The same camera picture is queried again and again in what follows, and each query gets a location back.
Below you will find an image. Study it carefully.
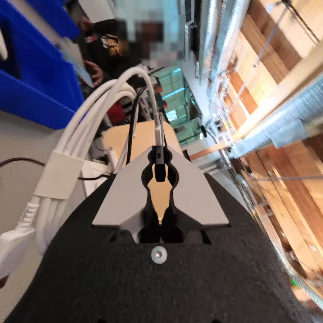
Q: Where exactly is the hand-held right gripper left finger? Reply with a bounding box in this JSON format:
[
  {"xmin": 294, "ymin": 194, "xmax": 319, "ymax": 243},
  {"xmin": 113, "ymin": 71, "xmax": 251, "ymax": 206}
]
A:
[{"xmin": 92, "ymin": 146, "xmax": 162, "ymax": 243}]

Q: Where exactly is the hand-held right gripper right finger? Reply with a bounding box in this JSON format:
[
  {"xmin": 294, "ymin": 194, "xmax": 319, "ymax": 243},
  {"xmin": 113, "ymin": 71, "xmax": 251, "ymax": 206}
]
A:
[{"xmin": 161, "ymin": 146, "xmax": 229, "ymax": 243}]

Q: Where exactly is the white cable bundle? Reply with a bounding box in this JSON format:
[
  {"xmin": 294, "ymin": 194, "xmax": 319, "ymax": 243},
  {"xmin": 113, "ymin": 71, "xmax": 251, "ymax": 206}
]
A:
[{"xmin": 0, "ymin": 67, "xmax": 163, "ymax": 280}]

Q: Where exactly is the blue plastic bin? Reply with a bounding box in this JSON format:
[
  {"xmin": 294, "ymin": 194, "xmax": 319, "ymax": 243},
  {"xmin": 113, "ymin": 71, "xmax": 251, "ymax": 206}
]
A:
[{"xmin": 0, "ymin": 0, "xmax": 85, "ymax": 130}]

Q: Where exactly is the grey desk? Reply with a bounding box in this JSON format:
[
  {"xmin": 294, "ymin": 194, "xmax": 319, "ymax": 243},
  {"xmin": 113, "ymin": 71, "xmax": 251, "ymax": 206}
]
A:
[{"xmin": 0, "ymin": 110, "xmax": 87, "ymax": 311}]

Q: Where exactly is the thin black cable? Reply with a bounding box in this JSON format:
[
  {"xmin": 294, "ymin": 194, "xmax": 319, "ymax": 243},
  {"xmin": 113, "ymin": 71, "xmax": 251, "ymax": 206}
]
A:
[{"xmin": 0, "ymin": 157, "xmax": 109, "ymax": 181}]

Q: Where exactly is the silver ventilation duct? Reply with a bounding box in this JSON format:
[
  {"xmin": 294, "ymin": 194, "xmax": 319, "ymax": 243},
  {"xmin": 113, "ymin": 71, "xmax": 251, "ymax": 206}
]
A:
[
  {"xmin": 228, "ymin": 76, "xmax": 323, "ymax": 159},
  {"xmin": 198, "ymin": 0, "xmax": 251, "ymax": 87}
]

